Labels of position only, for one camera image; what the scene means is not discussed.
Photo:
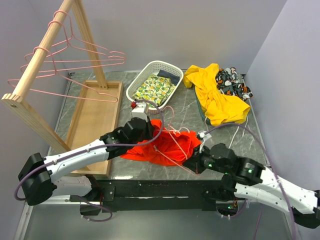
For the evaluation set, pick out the dark navy garment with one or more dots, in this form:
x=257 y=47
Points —
x=173 y=78

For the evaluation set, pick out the orange mesh shorts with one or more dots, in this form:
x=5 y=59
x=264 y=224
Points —
x=143 y=153

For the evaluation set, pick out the black white orange patterned garment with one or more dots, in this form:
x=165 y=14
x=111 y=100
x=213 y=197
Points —
x=229 y=83

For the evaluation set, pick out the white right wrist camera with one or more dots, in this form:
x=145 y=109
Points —
x=203 y=137

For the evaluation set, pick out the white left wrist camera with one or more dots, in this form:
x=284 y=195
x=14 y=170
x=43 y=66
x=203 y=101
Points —
x=140 y=110

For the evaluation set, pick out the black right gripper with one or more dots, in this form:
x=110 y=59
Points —
x=193 y=162

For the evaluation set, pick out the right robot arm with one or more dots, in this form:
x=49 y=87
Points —
x=248 y=179

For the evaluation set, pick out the white plastic laundry basket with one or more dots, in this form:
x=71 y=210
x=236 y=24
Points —
x=153 y=68

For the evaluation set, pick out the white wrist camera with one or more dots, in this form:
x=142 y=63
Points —
x=140 y=110
x=203 y=137

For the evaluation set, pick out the lemon print garment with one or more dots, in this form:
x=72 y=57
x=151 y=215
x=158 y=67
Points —
x=155 y=89

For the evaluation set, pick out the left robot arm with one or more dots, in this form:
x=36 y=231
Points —
x=39 y=176

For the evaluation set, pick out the yellow garment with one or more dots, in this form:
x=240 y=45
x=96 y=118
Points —
x=218 y=108

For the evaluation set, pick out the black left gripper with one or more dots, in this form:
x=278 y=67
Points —
x=150 y=130

